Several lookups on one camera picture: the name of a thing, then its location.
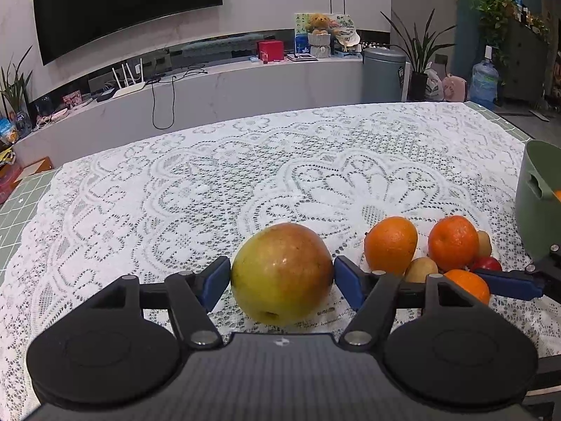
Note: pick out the brown kiwi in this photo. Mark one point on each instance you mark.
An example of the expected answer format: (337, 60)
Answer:
(419, 269)
(485, 248)

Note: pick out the potted long-leaf plant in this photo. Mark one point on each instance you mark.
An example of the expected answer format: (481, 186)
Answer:
(419, 49)

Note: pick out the left brown kiwi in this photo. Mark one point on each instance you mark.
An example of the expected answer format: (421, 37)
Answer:
(419, 269)

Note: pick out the right brown kiwi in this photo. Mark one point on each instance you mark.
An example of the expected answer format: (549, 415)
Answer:
(485, 248)

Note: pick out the green colander bowl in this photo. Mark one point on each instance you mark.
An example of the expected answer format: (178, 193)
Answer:
(537, 207)

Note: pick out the blue water jug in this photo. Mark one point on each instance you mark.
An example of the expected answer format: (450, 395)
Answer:
(484, 82)

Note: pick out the white lace tablecloth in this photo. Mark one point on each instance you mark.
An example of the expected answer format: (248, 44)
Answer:
(85, 330)

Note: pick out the left back orange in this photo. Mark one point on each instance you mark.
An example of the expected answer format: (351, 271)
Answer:
(390, 245)

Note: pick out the grey trash bin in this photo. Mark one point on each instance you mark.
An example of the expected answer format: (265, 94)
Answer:
(382, 75)

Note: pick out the red-green apple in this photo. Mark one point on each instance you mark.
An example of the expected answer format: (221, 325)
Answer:
(282, 274)

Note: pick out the left potted plant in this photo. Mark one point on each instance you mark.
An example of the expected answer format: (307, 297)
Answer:
(14, 94)

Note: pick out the orange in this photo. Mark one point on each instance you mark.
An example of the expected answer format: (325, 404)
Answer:
(453, 243)
(390, 245)

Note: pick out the orange cardboard box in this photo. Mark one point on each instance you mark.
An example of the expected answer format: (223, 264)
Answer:
(42, 165)

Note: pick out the red box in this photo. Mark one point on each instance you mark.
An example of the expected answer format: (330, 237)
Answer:
(270, 51)

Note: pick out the right back orange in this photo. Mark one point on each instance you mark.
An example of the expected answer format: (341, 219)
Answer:
(453, 243)

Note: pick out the white wifi router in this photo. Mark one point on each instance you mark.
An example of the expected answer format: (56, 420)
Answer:
(129, 83)

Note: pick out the red tomato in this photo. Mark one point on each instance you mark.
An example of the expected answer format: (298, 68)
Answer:
(488, 263)

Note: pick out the trailing green plant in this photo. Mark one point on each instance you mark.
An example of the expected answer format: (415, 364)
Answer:
(494, 20)

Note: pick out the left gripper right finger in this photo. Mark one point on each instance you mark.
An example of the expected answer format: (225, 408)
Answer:
(372, 296)

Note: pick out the white plastic bag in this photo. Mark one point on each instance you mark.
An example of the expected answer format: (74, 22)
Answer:
(434, 88)

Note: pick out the pink piggy heater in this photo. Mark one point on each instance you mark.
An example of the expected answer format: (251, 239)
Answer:
(455, 89)

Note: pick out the teddy bear toy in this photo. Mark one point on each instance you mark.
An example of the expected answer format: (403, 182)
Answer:
(318, 23)

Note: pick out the white tv cabinet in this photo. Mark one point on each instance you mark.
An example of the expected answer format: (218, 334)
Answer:
(217, 94)

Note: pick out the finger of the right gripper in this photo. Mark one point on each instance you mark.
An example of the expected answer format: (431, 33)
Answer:
(513, 284)

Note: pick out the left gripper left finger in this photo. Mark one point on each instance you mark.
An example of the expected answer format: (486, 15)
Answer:
(191, 297)

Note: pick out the dark drawer cabinet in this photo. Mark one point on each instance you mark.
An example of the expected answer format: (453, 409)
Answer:
(525, 71)

